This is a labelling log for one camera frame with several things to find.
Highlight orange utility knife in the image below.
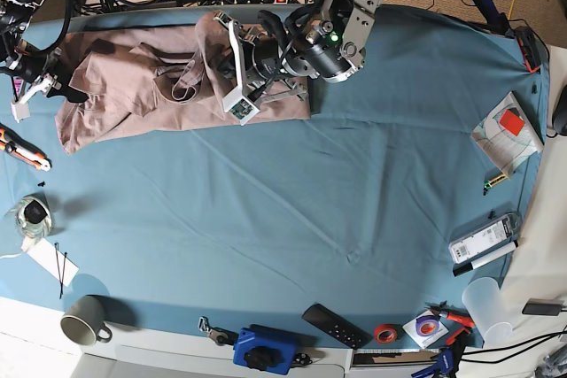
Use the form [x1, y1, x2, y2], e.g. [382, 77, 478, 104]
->
[1, 125, 51, 172]

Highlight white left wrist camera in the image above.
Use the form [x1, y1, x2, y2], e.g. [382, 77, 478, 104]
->
[222, 88, 260, 126]

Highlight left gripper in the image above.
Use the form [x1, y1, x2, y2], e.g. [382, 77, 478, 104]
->
[214, 12, 308, 106]

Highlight clear packaged box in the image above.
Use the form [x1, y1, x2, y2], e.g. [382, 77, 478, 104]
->
[448, 212, 522, 264]

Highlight teal table cloth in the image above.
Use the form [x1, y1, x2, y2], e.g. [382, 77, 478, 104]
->
[1, 6, 549, 346]

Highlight small green circuit board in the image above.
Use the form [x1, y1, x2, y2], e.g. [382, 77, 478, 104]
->
[483, 173, 509, 196]

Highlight purple tape on white card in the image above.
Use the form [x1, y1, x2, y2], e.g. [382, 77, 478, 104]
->
[402, 310, 448, 349]

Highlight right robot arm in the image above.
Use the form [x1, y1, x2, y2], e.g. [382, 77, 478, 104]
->
[1, 0, 88, 105]

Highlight mauve T-shirt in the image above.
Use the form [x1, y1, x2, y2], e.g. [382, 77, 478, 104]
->
[54, 10, 312, 156]

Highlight black remote control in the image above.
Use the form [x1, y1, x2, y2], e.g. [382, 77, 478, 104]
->
[301, 304, 373, 350]

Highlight metal carabiner keyring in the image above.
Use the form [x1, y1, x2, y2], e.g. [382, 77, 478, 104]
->
[198, 316, 238, 346]

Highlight grey ceramic mug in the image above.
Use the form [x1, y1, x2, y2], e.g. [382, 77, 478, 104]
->
[59, 296, 113, 346]

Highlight translucent plastic cup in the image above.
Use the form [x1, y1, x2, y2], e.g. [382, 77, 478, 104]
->
[462, 277, 513, 345]

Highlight black computer mouse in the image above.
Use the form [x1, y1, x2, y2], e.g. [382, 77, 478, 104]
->
[552, 87, 567, 136]

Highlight red tape roll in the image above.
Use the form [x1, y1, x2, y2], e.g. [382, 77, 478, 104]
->
[374, 324, 400, 344]

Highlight white paper card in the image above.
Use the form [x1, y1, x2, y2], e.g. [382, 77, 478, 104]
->
[27, 239, 79, 287]

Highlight red handled pliers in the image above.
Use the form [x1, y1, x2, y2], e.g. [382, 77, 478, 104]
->
[427, 305, 475, 328]

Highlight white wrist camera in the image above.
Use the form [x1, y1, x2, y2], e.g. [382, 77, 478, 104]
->
[222, 88, 260, 126]
[11, 102, 30, 123]

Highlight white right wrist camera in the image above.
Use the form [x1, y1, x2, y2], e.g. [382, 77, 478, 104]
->
[11, 102, 30, 123]

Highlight purple glue tube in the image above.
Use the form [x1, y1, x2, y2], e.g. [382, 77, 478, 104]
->
[12, 78, 23, 101]

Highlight white black marker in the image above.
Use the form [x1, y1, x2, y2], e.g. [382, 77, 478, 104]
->
[453, 241, 519, 277]

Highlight blue box with black knob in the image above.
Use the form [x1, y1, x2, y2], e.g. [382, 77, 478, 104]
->
[233, 326, 299, 375]

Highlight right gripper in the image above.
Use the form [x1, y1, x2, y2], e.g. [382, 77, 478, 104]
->
[1, 48, 89, 104]

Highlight blue handled clamp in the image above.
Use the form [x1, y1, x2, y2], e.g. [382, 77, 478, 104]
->
[410, 328, 471, 378]

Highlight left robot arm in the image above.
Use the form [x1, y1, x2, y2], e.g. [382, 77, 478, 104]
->
[214, 0, 383, 104]

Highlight black power adapter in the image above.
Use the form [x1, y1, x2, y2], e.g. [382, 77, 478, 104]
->
[522, 299, 566, 317]

